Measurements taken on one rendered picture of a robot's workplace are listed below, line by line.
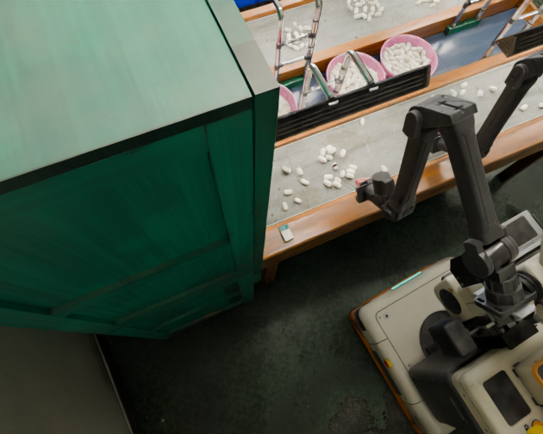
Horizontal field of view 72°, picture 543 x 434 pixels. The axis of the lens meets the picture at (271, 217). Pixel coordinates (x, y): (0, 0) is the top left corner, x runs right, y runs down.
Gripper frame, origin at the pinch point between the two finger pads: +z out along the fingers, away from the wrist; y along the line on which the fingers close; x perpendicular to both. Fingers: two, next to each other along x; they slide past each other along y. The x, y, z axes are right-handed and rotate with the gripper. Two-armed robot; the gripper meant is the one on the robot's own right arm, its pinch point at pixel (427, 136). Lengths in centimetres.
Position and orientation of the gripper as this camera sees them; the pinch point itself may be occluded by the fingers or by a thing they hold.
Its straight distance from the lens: 175.0
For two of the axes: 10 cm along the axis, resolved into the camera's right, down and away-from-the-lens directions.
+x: 2.2, 8.1, 5.4
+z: -3.4, -4.6, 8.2
